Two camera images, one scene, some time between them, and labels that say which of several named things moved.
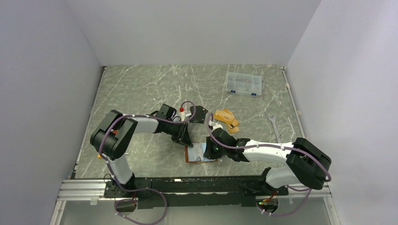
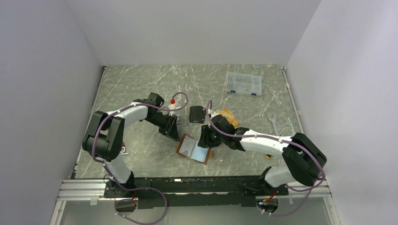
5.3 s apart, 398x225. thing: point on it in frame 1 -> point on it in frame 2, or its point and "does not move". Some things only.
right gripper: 209,153 -> 205,140
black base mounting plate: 191,193 does not move
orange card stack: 225,116 does not move
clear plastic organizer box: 244,83 does not move
